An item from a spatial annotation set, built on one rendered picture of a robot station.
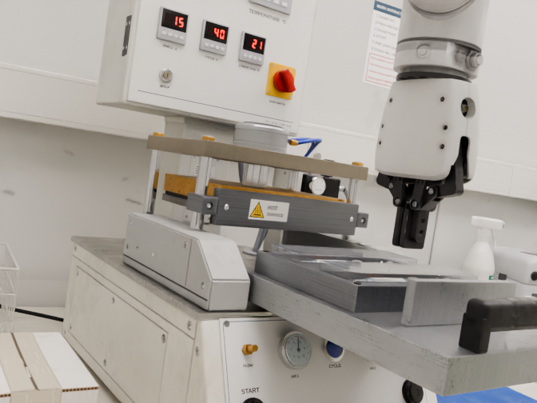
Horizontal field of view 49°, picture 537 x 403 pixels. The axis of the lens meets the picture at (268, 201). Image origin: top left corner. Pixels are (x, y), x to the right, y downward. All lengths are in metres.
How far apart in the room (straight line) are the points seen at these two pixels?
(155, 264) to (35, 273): 0.57
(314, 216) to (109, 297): 0.31
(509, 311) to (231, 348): 0.28
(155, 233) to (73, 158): 0.54
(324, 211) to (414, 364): 0.37
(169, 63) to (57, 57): 0.38
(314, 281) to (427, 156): 0.16
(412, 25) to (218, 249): 0.31
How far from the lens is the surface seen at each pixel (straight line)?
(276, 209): 0.75
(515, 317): 0.51
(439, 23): 0.60
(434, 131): 0.59
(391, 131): 0.63
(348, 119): 1.54
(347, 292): 0.54
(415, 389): 0.79
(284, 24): 1.04
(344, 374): 0.72
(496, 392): 1.18
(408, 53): 0.61
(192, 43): 0.95
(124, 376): 0.81
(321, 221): 0.80
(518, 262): 1.68
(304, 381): 0.68
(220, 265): 0.63
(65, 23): 1.27
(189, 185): 0.81
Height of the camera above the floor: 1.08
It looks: 3 degrees down
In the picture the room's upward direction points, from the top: 8 degrees clockwise
